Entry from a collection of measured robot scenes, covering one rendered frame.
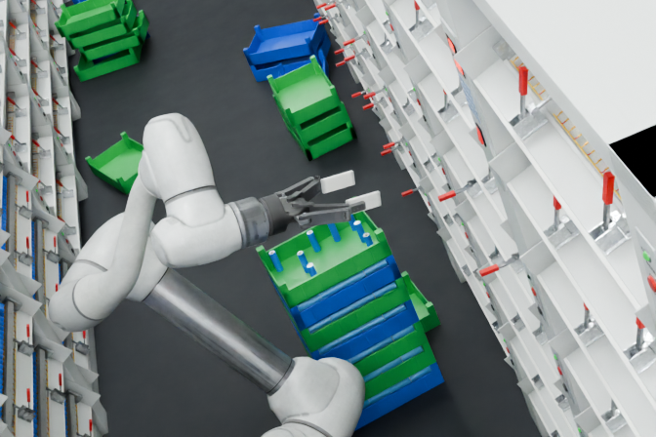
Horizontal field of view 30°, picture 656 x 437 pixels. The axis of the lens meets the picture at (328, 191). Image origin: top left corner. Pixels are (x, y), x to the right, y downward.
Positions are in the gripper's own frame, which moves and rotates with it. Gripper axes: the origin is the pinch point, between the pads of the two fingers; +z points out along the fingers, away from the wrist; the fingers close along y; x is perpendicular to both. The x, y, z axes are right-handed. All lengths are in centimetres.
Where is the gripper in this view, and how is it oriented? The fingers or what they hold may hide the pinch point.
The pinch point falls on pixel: (358, 189)
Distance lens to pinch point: 239.0
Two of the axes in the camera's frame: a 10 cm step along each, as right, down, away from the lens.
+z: 9.1, -2.7, 3.2
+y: 4.0, 3.4, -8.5
